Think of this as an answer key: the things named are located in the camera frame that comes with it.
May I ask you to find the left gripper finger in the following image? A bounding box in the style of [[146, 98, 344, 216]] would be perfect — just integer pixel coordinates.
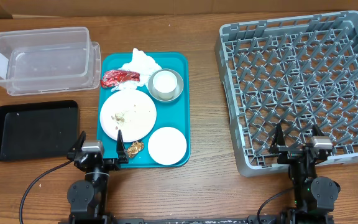
[[67, 131, 86, 161], [116, 129, 129, 164]]

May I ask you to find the brown food scrap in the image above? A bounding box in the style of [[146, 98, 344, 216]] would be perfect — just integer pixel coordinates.
[[126, 141, 145, 159]]

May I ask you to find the rice leftovers pile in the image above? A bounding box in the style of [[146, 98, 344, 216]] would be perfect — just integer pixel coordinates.
[[111, 105, 141, 130]]

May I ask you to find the large white plate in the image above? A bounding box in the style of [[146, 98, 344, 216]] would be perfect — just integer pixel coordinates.
[[99, 89, 157, 142]]

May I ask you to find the small white plate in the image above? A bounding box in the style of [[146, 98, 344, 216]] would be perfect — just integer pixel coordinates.
[[147, 127, 187, 166]]

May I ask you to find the red snack wrapper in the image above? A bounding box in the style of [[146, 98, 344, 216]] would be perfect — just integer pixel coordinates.
[[100, 70, 140, 88]]

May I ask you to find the white napkin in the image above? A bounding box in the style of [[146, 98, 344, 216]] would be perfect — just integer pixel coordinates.
[[111, 48, 162, 92]]

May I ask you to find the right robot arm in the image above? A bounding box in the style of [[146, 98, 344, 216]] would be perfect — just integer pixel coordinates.
[[269, 124, 341, 223]]

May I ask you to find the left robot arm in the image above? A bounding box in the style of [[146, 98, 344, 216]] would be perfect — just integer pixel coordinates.
[[67, 131, 129, 224]]

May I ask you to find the grey dishwasher rack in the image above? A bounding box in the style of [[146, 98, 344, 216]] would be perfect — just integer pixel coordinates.
[[215, 11, 358, 177]]

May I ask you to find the black plastic tray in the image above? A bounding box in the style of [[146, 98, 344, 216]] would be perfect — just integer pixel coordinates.
[[0, 100, 80, 161]]

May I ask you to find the teal serving tray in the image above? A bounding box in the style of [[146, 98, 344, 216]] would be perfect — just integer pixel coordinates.
[[96, 52, 191, 169]]

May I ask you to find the white paper cup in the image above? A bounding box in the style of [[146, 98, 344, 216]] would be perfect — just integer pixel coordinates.
[[153, 70, 178, 100]]

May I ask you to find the clear plastic storage bin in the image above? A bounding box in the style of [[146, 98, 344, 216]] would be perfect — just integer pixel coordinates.
[[0, 27, 101, 96]]

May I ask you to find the grey metal bowl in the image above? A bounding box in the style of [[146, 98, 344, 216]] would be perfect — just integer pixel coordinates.
[[147, 68, 184, 103]]

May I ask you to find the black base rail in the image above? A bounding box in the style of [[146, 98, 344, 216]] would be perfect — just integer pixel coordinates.
[[57, 215, 335, 224]]

